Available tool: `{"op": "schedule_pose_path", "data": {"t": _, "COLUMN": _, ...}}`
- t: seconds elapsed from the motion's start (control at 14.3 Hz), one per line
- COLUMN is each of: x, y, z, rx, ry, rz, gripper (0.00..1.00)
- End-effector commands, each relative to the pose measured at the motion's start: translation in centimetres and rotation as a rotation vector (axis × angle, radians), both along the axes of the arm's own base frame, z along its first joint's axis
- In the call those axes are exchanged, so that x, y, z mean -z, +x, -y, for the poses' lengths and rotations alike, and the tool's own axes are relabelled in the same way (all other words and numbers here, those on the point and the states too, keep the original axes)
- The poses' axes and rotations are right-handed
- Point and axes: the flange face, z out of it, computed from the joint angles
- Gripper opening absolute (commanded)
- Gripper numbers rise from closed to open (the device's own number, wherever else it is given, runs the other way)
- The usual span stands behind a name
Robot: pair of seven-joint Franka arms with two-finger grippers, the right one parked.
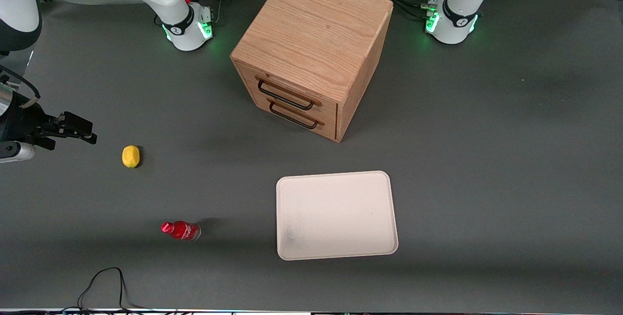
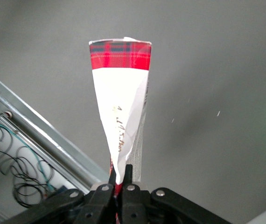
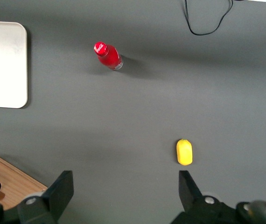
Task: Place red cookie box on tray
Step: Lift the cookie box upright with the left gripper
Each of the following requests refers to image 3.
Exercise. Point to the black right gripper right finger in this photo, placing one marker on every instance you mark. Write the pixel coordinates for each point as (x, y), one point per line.
(193, 205)

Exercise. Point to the wooden drawer cabinet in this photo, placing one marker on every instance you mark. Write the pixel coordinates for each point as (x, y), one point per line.
(14, 179)

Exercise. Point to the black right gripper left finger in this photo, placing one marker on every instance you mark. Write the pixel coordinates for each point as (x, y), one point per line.
(53, 200)

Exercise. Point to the red cola bottle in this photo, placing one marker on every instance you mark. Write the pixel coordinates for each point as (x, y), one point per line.
(108, 57)

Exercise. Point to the yellow lemon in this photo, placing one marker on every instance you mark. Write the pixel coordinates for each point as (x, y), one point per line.
(184, 152)

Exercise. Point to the beige plastic tray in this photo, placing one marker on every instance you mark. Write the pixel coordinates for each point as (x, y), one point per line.
(2, 65)

